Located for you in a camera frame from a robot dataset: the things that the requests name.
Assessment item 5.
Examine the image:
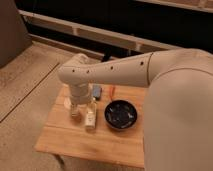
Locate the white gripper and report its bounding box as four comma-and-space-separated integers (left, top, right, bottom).
69, 83, 92, 105

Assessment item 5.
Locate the white ceramic cup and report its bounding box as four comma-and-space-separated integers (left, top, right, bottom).
64, 97, 80, 117

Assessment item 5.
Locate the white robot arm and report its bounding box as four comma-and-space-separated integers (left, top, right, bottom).
58, 48, 213, 171

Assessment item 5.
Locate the black ceramic bowl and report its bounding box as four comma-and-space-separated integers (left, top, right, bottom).
104, 100, 138, 130

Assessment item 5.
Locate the blue grey rectangular block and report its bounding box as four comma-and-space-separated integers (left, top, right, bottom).
92, 85, 102, 99

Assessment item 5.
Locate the white plastic bottle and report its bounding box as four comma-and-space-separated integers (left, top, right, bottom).
85, 98, 97, 130

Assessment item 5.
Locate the orange red pen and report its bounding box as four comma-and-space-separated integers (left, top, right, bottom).
109, 85, 115, 97

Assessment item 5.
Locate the wooden slatted table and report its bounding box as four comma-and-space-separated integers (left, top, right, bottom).
35, 85, 146, 168

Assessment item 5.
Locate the grey sofa corner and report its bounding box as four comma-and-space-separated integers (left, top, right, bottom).
0, 0, 32, 68

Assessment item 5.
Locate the black foot near rail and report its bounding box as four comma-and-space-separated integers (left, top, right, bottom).
101, 51, 112, 62

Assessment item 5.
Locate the white window rail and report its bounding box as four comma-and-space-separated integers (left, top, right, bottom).
19, 10, 179, 53

